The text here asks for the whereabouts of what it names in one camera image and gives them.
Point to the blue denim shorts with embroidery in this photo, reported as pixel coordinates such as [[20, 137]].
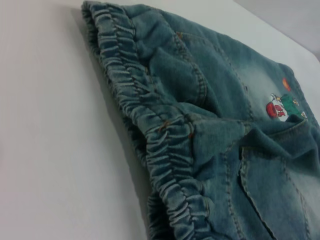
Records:
[[212, 125]]

